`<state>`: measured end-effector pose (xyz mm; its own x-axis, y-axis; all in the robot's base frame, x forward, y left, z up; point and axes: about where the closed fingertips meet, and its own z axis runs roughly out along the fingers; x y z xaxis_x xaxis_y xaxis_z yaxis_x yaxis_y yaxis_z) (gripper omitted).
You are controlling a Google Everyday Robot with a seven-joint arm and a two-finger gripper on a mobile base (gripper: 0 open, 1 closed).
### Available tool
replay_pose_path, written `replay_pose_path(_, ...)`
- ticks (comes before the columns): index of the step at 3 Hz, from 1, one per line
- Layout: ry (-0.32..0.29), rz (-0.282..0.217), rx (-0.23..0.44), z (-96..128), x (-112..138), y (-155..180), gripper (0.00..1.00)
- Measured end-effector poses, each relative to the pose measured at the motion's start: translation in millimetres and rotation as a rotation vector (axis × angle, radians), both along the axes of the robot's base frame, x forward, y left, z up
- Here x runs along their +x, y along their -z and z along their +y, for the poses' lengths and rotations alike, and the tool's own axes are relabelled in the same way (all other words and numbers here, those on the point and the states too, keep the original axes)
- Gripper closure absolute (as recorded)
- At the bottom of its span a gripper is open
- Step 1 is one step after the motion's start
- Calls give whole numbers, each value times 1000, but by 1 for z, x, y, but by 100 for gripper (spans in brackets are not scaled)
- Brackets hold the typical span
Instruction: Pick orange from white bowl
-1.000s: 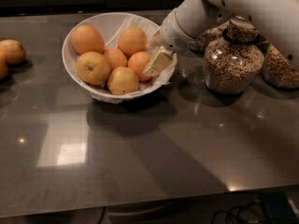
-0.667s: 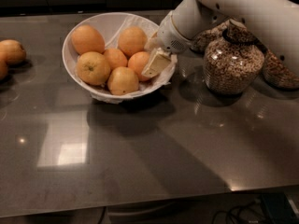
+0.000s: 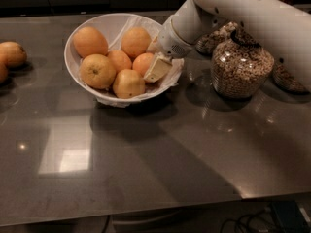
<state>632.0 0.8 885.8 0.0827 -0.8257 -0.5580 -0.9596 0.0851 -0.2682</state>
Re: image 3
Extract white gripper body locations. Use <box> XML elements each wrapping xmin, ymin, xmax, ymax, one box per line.
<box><xmin>157</xmin><ymin>15</ymin><xmax>195</xmax><ymax>58</ymax></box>

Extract cereal glass jar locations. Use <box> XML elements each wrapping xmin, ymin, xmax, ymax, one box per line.
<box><xmin>272</xmin><ymin>64</ymin><xmax>308</xmax><ymax>94</ymax></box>
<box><xmin>211</xmin><ymin>28</ymin><xmax>274</xmax><ymax>99</ymax></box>

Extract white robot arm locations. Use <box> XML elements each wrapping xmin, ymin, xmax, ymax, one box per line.
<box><xmin>148</xmin><ymin>0</ymin><xmax>311</xmax><ymax>88</ymax></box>

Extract black power adapter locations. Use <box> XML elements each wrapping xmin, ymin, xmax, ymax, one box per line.
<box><xmin>269</xmin><ymin>201</ymin><xmax>310</xmax><ymax>233</ymax></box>

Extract front cereal glass jar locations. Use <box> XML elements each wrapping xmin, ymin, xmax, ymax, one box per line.
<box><xmin>211</xmin><ymin>28</ymin><xmax>274</xmax><ymax>99</ymax></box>

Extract right cereal glass jar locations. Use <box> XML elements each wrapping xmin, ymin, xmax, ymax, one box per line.
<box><xmin>272</xmin><ymin>64</ymin><xmax>308</xmax><ymax>94</ymax></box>

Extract back left cereal jar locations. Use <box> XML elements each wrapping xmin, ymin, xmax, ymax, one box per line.
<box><xmin>195</xmin><ymin>22</ymin><xmax>238</xmax><ymax>55</ymax></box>

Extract yellowish orange front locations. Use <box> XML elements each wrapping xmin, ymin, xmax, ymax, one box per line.
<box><xmin>113</xmin><ymin>69</ymin><xmax>145</xmax><ymax>99</ymax></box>

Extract small centre orange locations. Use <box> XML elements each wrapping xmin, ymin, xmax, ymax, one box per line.
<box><xmin>107</xmin><ymin>50</ymin><xmax>132</xmax><ymax>72</ymax></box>

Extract white paper liner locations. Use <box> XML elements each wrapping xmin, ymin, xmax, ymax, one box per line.
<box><xmin>94</xmin><ymin>14</ymin><xmax>184</xmax><ymax>108</ymax></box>

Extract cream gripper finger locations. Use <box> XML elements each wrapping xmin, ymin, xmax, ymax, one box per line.
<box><xmin>144</xmin><ymin>53</ymin><xmax>172</xmax><ymax>83</ymax></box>
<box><xmin>147</xmin><ymin>37</ymin><xmax>160</xmax><ymax>53</ymax></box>

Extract orange on table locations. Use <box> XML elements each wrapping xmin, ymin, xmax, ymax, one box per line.
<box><xmin>0</xmin><ymin>42</ymin><xmax>27</xmax><ymax>68</ymax></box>

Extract white bowl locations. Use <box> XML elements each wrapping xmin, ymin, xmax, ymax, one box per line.
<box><xmin>64</xmin><ymin>13</ymin><xmax>184</xmax><ymax>108</ymax></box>

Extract black cables under table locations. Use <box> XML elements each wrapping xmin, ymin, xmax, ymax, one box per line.
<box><xmin>220</xmin><ymin>208</ymin><xmax>276</xmax><ymax>233</ymax></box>

